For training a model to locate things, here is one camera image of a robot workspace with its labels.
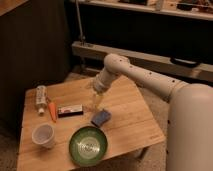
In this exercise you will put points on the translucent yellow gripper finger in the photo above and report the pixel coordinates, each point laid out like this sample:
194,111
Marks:
97,98
89,85

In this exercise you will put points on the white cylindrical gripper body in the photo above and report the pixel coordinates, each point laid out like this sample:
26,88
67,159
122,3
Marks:
102,81

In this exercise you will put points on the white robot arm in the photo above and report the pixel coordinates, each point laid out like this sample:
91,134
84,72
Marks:
189,139

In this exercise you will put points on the green ceramic bowl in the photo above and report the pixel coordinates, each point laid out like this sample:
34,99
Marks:
87,146

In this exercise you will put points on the white plastic bottle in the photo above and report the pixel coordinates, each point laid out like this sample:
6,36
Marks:
41,102

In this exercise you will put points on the blue sponge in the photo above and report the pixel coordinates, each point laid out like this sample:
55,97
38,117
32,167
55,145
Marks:
100,118

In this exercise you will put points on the black and red rectangular box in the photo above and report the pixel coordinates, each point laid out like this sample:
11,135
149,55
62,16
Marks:
72,110

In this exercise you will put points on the orange toy carrot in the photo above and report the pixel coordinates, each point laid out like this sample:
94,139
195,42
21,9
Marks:
52,110

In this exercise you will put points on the metal pole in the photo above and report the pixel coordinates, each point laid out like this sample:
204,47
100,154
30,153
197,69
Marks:
81,34

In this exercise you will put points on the light wooden table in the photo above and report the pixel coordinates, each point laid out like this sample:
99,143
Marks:
131,127

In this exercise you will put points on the white paper cup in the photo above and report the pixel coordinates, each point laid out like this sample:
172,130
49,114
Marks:
44,135

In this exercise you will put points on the dark cabinet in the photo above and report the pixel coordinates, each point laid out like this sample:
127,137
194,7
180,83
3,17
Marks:
34,49

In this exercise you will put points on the long wooden beam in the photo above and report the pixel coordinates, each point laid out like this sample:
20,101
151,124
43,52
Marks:
149,61

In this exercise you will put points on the wooden shelf with clutter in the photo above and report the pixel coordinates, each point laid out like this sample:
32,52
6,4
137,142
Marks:
158,7

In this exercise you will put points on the black handle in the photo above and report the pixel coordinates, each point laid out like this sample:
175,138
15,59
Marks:
185,63

